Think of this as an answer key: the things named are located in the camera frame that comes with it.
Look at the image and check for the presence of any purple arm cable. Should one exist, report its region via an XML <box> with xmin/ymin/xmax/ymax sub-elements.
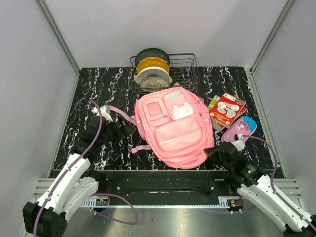
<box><xmin>33</xmin><ymin>99</ymin><xmax>139</xmax><ymax>235</ymax></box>
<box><xmin>202</xmin><ymin>134</ymin><xmax>316</xmax><ymax>230</ymax></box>

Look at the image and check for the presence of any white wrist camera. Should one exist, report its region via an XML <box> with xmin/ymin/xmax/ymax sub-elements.
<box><xmin>232</xmin><ymin>133</ymin><xmax>245</xmax><ymax>152</ymax></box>
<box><xmin>91</xmin><ymin>105</ymin><xmax>113</xmax><ymax>122</ymax></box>

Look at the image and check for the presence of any green bottom book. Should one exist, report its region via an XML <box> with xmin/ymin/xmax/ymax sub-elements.
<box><xmin>208</xmin><ymin>95</ymin><xmax>224</xmax><ymax>131</ymax></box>

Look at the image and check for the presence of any yellow plate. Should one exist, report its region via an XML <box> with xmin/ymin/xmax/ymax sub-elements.
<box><xmin>136</xmin><ymin>57</ymin><xmax>169</xmax><ymax>74</ymax></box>

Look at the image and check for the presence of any dark green plate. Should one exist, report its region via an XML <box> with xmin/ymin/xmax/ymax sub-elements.
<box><xmin>135</xmin><ymin>48</ymin><xmax>170</xmax><ymax>66</ymax></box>

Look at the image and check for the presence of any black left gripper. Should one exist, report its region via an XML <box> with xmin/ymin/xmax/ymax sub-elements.
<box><xmin>99</xmin><ymin>115</ymin><xmax>135</xmax><ymax>145</ymax></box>

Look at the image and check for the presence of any pink student backpack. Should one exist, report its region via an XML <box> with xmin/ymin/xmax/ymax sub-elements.
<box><xmin>110</xmin><ymin>86</ymin><xmax>215</xmax><ymax>169</ymax></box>

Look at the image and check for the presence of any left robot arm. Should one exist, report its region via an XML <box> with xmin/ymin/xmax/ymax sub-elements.
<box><xmin>22</xmin><ymin>112</ymin><xmax>135</xmax><ymax>237</ymax></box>

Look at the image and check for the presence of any grey patterned plate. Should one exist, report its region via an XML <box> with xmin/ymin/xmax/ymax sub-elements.
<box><xmin>140</xmin><ymin>77</ymin><xmax>170</xmax><ymax>89</ymax></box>

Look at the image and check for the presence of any red top activity book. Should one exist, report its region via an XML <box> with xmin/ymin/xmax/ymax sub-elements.
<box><xmin>210</xmin><ymin>92</ymin><xmax>246</xmax><ymax>128</ymax></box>

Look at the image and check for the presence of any pink purple pencil case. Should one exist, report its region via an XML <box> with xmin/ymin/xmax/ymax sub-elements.
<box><xmin>221</xmin><ymin>116</ymin><xmax>257</xmax><ymax>143</ymax></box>

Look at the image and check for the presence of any red middle book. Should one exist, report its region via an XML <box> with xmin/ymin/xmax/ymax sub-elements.
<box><xmin>210</xmin><ymin>107</ymin><xmax>247</xmax><ymax>128</ymax></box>

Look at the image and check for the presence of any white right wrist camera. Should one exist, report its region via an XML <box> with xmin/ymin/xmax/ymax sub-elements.
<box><xmin>232</xmin><ymin>133</ymin><xmax>245</xmax><ymax>152</ymax></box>

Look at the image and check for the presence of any aluminium front rail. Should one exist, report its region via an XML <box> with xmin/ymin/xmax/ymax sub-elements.
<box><xmin>32</xmin><ymin>178</ymin><xmax>304</xmax><ymax>208</ymax></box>

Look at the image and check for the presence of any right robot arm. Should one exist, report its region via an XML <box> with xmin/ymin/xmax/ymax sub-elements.
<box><xmin>204</xmin><ymin>140</ymin><xmax>316</xmax><ymax>237</ymax></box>

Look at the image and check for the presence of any black wire dish rack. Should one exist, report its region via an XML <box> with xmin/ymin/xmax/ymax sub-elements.
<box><xmin>129</xmin><ymin>53</ymin><xmax>200</xmax><ymax>96</ymax></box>

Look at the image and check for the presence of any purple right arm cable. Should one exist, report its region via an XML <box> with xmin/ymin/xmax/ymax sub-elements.
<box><xmin>202</xmin><ymin>134</ymin><xmax>316</xmax><ymax>230</ymax></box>

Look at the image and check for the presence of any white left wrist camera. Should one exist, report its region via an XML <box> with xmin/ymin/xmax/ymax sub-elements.
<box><xmin>91</xmin><ymin>105</ymin><xmax>113</xmax><ymax>122</ymax></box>

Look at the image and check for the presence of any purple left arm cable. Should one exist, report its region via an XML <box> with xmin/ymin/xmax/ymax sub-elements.
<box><xmin>33</xmin><ymin>99</ymin><xmax>139</xmax><ymax>235</ymax></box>

